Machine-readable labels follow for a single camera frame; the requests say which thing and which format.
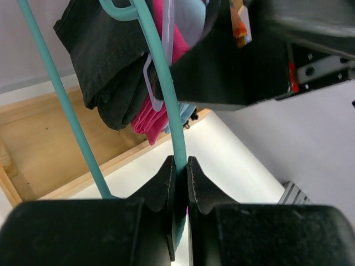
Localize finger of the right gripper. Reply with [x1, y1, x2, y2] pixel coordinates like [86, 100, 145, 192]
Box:
[244, 0, 354, 60]
[170, 1, 291, 111]

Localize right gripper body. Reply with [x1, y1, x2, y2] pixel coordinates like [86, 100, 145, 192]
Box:
[285, 43, 354, 99]

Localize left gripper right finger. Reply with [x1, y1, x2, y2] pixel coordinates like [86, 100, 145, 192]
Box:
[186, 156, 354, 265]

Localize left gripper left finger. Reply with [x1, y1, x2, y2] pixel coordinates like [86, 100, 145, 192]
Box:
[1, 156, 176, 265]

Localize teal hanger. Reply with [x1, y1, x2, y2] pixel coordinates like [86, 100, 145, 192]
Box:
[17, 0, 189, 247]

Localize light blue trousers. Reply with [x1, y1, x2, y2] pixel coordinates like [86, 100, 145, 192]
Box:
[173, 1, 206, 126]

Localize pink trousers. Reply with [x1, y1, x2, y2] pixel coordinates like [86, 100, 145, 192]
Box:
[131, 1, 189, 145]

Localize lilac hanger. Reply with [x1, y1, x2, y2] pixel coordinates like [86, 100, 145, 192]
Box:
[143, 0, 181, 112]

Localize black trousers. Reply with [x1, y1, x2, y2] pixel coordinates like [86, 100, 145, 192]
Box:
[53, 1, 149, 130]

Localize wooden clothes rack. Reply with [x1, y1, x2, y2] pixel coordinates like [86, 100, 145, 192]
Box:
[0, 85, 211, 208]

